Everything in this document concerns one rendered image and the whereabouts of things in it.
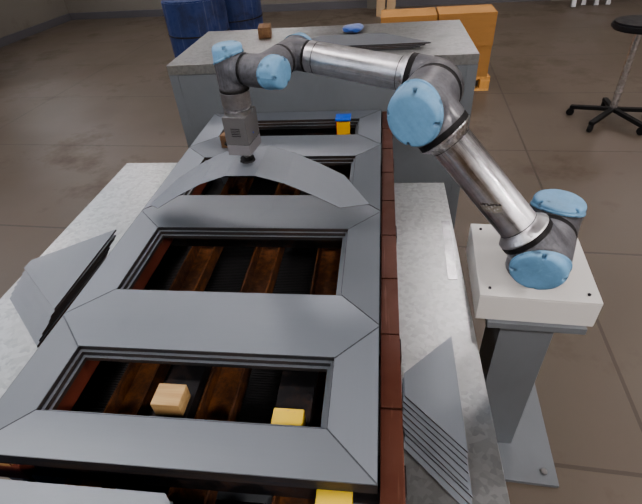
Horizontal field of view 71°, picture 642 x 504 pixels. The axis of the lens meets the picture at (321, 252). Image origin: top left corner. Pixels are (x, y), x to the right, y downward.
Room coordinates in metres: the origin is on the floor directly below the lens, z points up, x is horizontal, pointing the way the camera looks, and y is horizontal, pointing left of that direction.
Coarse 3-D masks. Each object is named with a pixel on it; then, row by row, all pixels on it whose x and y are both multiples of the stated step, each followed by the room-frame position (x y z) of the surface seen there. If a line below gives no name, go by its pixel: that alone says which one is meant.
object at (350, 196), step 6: (348, 180) 1.17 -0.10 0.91; (342, 186) 1.13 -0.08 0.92; (348, 186) 1.14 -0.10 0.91; (342, 192) 1.10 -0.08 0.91; (348, 192) 1.11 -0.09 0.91; (354, 192) 1.12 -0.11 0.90; (342, 198) 1.07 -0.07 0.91; (348, 198) 1.08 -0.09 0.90; (354, 198) 1.09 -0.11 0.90; (342, 204) 1.04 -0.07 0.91; (348, 204) 1.05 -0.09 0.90; (354, 204) 1.06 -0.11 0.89
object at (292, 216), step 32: (320, 160) 1.47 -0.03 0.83; (352, 160) 1.45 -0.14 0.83; (192, 192) 1.34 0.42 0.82; (160, 224) 1.12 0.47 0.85; (192, 224) 1.10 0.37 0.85; (224, 224) 1.09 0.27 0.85; (256, 224) 1.08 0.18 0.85; (288, 224) 1.06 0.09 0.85; (320, 224) 1.05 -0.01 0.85; (352, 224) 1.03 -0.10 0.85; (128, 288) 0.86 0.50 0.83; (96, 352) 0.65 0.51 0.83; (128, 352) 0.64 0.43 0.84; (160, 352) 0.64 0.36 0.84; (192, 352) 0.62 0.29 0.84; (64, 384) 0.58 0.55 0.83; (224, 480) 0.36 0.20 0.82; (256, 480) 0.35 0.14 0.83; (288, 480) 0.34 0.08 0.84
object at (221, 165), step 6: (222, 156) 1.22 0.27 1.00; (228, 156) 1.20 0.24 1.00; (234, 156) 1.18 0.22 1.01; (216, 162) 1.19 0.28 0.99; (222, 162) 1.17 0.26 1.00; (228, 162) 1.15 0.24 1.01; (210, 168) 1.16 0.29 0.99; (216, 168) 1.14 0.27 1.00; (222, 168) 1.13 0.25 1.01; (228, 168) 1.11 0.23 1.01; (210, 174) 1.12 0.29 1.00; (216, 174) 1.10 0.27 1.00; (222, 174) 1.08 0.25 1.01; (204, 180) 1.09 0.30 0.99; (210, 180) 1.08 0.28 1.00
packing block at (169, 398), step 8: (160, 384) 0.57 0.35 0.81; (168, 384) 0.57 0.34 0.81; (176, 384) 0.57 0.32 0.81; (160, 392) 0.55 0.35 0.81; (168, 392) 0.55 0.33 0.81; (176, 392) 0.55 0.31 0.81; (184, 392) 0.55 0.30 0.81; (152, 400) 0.53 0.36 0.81; (160, 400) 0.53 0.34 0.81; (168, 400) 0.53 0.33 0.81; (176, 400) 0.53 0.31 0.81; (184, 400) 0.54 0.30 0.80; (152, 408) 0.52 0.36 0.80; (160, 408) 0.52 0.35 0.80; (168, 408) 0.52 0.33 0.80; (176, 408) 0.52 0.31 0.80; (184, 408) 0.53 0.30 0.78
